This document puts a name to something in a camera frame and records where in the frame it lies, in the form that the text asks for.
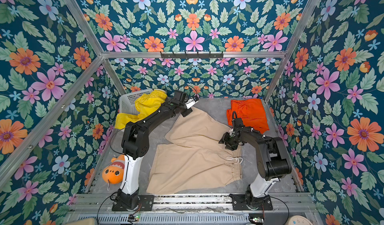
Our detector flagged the yellow shorts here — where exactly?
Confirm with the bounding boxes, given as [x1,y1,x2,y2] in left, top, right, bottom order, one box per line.
[115,89,168,130]

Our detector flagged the white plastic laundry basket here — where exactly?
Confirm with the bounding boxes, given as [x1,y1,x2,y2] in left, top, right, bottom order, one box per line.
[119,89,153,115]

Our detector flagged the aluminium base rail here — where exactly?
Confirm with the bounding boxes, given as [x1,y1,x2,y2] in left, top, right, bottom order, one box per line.
[64,193,322,225]

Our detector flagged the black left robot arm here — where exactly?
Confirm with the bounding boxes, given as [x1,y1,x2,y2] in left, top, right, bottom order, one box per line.
[113,91,199,211]

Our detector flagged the orange fish plush toy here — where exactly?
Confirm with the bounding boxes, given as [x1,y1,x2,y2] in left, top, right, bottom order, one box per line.
[102,155,125,185]

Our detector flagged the aluminium frame post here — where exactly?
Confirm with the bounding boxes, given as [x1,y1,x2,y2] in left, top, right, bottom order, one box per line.
[63,0,127,95]

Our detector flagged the white round device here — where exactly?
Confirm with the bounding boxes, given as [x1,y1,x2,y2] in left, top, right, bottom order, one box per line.
[285,215,313,225]

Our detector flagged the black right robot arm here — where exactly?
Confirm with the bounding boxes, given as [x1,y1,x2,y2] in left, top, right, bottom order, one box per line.
[219,112,292,210]

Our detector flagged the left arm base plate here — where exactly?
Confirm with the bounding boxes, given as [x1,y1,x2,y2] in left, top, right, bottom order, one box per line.
[112,194,155,212]

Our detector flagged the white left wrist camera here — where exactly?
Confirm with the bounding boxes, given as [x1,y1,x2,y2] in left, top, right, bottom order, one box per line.
[185,96,199,109]

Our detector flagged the orange shorts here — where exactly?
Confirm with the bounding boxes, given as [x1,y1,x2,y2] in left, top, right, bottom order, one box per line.
[227,99,269,134]

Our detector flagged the black hook rail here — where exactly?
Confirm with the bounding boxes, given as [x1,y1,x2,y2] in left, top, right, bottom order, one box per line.
[160,52,224,59]

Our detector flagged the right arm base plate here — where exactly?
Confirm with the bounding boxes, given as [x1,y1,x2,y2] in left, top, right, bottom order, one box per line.
[230,193,273,211]

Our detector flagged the beige shorts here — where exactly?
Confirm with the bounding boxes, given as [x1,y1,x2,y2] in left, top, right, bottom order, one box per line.
[147,108,243,195]

